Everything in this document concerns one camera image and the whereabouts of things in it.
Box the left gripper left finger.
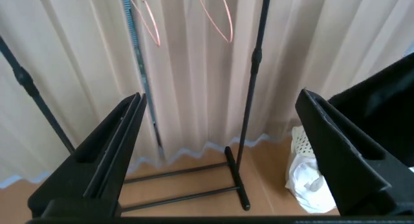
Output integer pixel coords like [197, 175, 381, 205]
[27, 92, 148, 218]

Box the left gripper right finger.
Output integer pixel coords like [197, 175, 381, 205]
[294, 88, 414, 217]

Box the white shirt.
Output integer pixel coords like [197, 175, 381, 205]
[285, 151, 338, 215]

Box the pink clothes hanger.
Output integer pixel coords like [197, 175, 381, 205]
[195, 0, 234, 43]
[127, 0, 162, 47]

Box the white laundry basket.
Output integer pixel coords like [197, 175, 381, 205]
[290, 125, 317, 159]

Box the black clothes rack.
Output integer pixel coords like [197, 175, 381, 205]
[0, 0, 273, 214]

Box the beige curtain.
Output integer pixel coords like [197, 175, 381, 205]
[0, 0, 414, 189]

